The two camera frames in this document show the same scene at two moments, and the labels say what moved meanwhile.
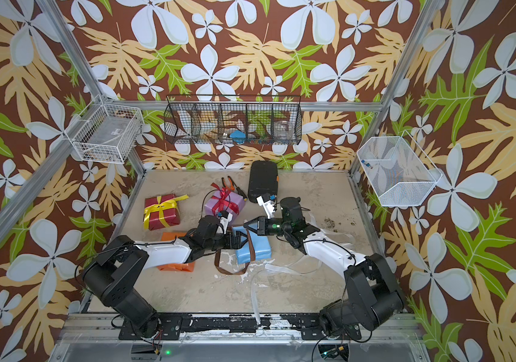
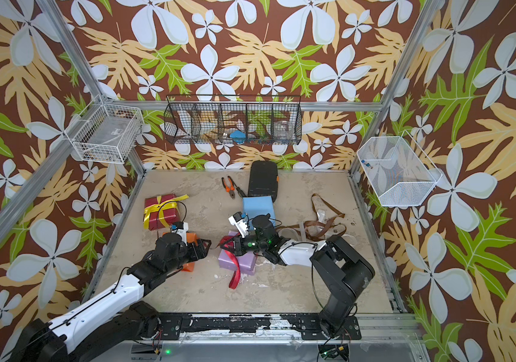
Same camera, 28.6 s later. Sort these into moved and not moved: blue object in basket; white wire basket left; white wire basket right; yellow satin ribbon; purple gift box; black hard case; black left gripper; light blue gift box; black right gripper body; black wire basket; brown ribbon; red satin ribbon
Moved: red satin ribbon; light blue gift box; black left gripper; brown ribbon; black right gripper body; purple gift box
Not moved: black hard case; yellow satin ribbon; blue object in basket; white wire basket left; white wire basket right; black wire basket
